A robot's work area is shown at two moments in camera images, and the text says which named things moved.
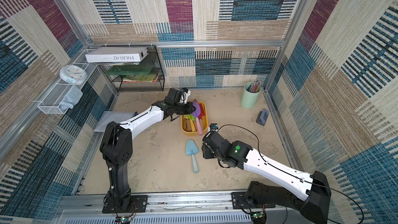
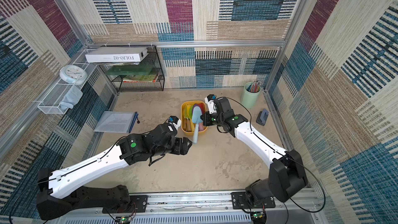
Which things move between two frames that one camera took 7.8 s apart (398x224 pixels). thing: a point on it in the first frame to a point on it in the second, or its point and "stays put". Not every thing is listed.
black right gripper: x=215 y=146 to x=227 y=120
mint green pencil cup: x=250 y=99 stays put
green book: x=129 y=70 stays put
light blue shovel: x=192 y=149 to x=197 y=119
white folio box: x=116 y=54 stays put
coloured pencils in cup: x=254 y=87 stays put
